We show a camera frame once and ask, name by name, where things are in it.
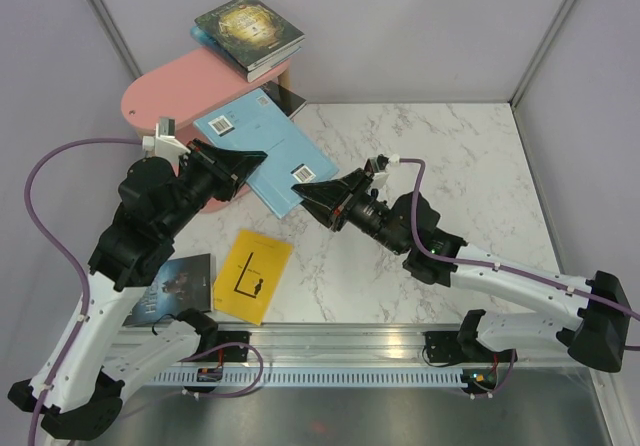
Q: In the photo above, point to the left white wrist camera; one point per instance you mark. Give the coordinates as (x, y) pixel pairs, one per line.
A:
(164, 143)

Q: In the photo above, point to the black moon sixpence book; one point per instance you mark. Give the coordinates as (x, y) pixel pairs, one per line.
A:
(289, 103)

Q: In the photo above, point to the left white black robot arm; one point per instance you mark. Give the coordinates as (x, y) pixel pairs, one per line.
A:
(78, 394)

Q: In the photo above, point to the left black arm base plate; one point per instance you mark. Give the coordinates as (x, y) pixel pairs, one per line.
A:
(229, 354)

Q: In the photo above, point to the light blue book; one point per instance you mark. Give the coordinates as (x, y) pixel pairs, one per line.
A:
(253, 122)

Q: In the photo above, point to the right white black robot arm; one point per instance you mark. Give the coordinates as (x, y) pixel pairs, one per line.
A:
(588, 318)

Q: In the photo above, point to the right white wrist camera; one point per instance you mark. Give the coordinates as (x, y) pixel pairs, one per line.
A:
(379, 169)

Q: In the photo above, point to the dark blue Wuthering Heights book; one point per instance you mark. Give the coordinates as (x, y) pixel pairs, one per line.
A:
(180, 284)

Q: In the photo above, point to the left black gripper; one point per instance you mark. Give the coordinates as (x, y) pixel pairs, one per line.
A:
(231, 167)

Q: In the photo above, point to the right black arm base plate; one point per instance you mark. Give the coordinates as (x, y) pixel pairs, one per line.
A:
(451, 348)

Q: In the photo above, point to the aluminium mounting rail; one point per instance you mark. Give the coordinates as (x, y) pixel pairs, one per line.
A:
(350, 341)

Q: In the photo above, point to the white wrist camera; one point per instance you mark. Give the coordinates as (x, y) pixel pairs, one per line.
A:
(164, 143)
(379, 169)

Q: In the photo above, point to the white slotted cable duct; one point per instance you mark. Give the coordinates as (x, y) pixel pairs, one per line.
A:
(348, 377)

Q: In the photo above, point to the green forest cover book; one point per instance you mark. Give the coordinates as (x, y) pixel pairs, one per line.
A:
(250, 31)

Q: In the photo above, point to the pink three-tier wooden shelf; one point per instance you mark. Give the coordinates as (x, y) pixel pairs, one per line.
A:
(185, 90)

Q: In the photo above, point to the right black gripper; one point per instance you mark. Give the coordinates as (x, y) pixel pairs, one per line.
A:
(334, 200)

